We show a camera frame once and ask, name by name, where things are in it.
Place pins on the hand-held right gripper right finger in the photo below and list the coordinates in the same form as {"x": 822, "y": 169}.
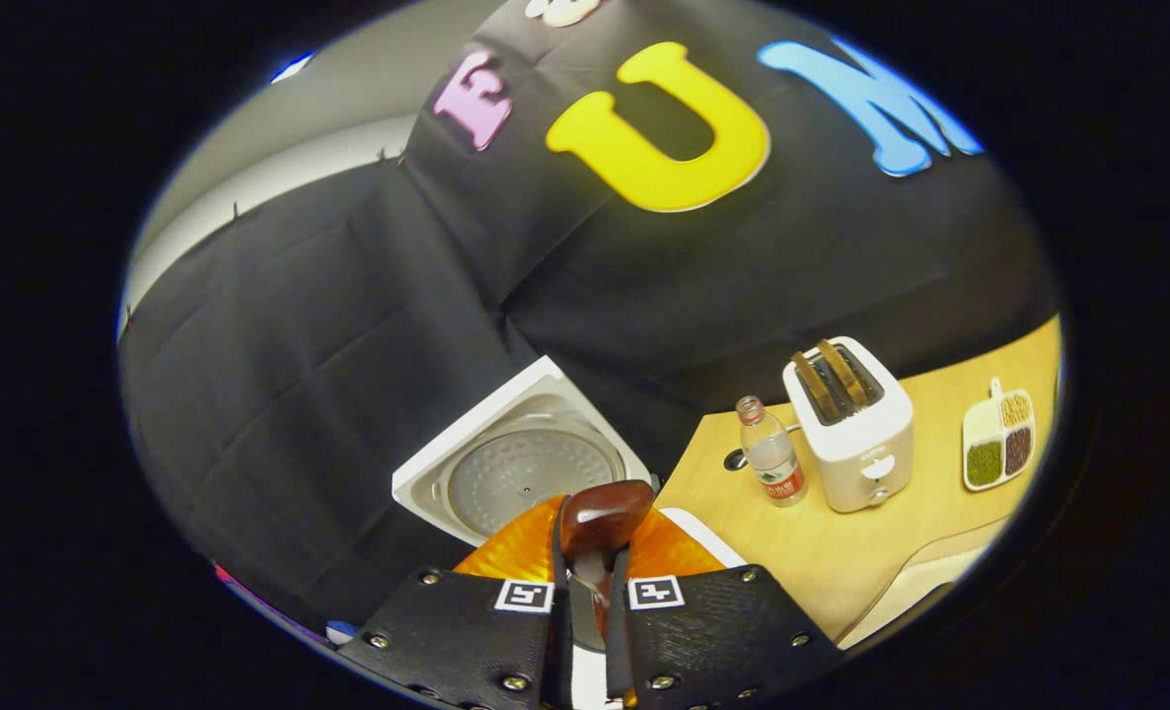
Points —
{"x": 713, "y": 631}

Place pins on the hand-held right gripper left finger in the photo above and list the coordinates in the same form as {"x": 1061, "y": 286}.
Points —
{"x": 467, "y": 631}

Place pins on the dark wooden spoon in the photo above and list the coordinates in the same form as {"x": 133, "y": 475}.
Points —
{"x": 605, "y": 518}

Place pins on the white rice cooker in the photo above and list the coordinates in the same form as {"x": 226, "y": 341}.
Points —
{"x": 516, "y": 473}

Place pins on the clear plastic water bottle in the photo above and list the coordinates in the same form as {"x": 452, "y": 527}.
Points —
{"x": 774, "y": 463}

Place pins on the white toaster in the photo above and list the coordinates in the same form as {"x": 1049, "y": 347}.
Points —
{"x": 866, "y": 454}

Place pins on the brown toast slice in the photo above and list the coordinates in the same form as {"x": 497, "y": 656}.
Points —
{"x": 843, "y": 373}
{"x": 814, "y": 387}

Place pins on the white divided grain dish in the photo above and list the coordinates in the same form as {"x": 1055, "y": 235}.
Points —
{"x": 999, "y": 444}

